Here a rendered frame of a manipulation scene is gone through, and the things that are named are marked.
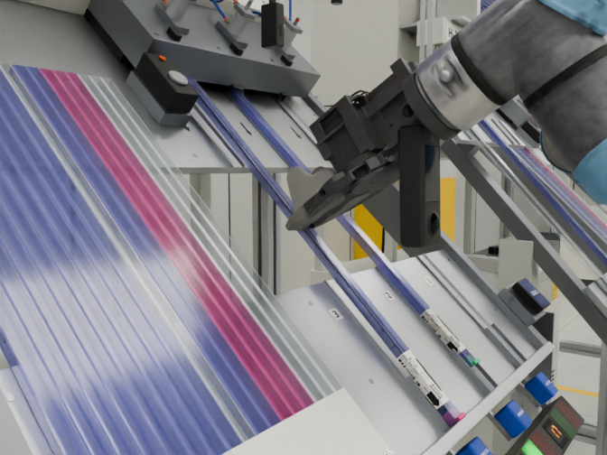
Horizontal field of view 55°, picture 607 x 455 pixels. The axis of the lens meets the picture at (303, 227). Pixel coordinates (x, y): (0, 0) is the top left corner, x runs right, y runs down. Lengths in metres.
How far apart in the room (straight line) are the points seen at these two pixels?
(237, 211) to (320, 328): 2.60
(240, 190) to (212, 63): 2.38
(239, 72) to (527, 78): 0.45
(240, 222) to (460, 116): 2.69
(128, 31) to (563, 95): 0.50
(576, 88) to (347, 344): 0.30
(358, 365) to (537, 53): 0.31
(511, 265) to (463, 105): 0.65
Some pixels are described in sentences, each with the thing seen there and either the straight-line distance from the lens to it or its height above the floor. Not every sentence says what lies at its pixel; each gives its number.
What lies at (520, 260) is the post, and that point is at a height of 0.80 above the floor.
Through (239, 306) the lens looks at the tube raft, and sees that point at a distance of 0.50.
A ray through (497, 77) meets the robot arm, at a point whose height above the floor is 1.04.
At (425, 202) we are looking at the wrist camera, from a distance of 0.55.
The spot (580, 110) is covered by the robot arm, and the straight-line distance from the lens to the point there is 0.50.
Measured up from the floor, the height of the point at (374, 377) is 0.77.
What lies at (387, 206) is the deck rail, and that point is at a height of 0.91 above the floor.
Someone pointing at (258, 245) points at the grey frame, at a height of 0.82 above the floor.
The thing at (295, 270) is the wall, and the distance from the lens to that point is 3.59.
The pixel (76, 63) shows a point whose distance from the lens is 0.73.
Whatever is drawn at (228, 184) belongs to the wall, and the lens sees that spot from 3.09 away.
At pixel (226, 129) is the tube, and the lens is 0.71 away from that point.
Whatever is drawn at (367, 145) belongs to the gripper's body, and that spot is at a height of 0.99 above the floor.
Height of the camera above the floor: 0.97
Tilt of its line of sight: 6 degrees down
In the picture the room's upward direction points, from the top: straight up
